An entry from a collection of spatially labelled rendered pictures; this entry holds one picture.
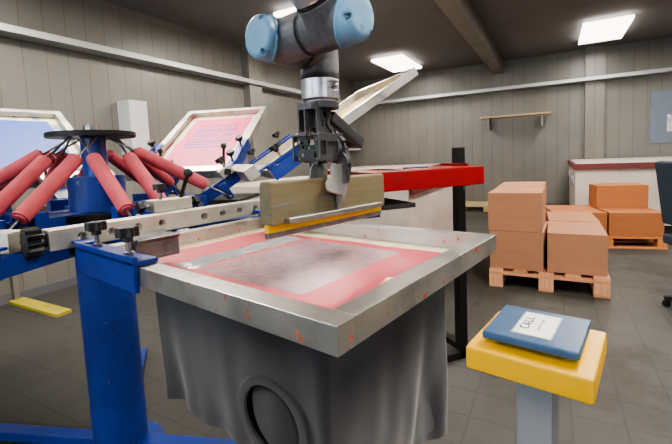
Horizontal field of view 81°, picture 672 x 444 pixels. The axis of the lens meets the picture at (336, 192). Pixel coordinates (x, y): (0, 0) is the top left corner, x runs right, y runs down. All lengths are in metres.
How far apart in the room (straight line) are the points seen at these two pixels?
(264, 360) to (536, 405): 0.40
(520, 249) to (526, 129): 5.51
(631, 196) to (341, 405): 5.45
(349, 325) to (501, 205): 3.23
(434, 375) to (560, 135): 8.17
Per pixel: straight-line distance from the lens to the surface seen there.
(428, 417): 1.05
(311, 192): 0.75
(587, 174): 6.49
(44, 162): 1.72
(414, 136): 9.41
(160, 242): 0.97
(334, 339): 0.48
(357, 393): 0.72
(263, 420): 0.80
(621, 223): 5.55
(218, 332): 0.80
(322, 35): 0.64
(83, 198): 1.75
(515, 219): 3.67
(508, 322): 0.56
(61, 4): 5.16
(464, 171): 2.04
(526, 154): 8.99
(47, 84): 4.87
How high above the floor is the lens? 1.18
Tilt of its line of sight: 5 degrees down
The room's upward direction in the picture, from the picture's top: 3 degrees counter-clockwise
